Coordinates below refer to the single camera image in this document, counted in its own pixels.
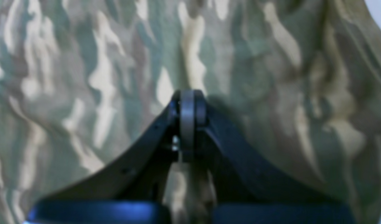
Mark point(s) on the camouflage t-shirt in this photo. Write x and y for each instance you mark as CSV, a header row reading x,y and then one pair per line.
x,y
80,80

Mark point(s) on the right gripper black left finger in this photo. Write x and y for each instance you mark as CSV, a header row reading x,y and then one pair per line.
x,y
129,190

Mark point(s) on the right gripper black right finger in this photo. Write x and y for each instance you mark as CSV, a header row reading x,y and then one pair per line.
x,y
249,189

